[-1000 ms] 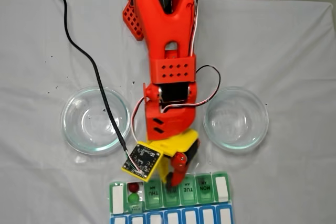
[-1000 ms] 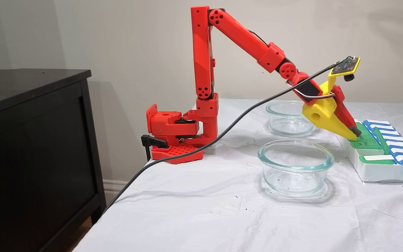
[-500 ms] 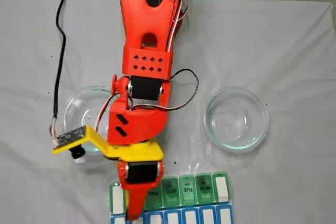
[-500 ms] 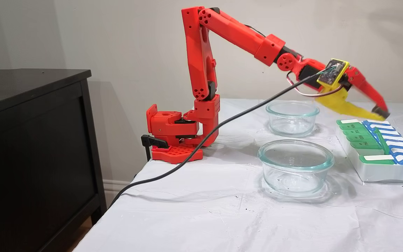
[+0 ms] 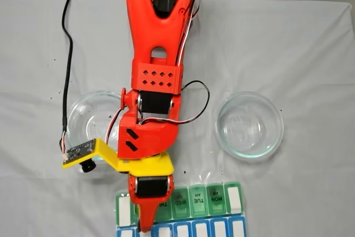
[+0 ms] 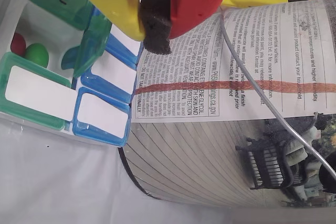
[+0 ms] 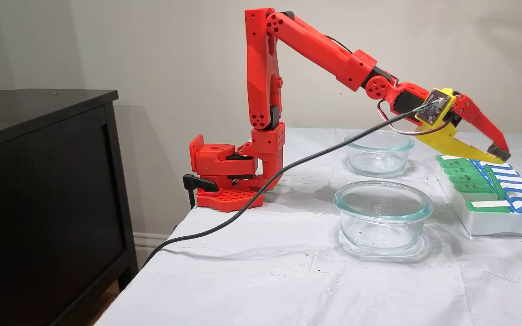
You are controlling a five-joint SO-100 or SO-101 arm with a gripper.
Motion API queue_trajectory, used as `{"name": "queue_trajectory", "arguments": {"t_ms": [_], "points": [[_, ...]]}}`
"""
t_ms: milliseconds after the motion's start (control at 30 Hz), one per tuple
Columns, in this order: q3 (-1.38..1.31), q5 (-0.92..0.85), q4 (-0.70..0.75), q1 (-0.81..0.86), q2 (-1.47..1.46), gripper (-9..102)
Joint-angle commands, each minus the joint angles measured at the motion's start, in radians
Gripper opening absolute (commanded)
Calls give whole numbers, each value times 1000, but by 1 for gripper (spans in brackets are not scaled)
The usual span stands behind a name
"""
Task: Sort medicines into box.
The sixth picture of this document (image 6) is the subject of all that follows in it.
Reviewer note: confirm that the green round pill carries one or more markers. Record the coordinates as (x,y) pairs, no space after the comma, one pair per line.
(36,54)

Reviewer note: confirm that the red round pill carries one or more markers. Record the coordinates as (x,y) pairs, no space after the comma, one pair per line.
(18,43)

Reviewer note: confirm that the green blue weekly pill organizer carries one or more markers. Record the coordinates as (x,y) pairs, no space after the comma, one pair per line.
(39,90)

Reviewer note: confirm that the white tablecloth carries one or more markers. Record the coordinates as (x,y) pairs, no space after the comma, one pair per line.
(52,182)

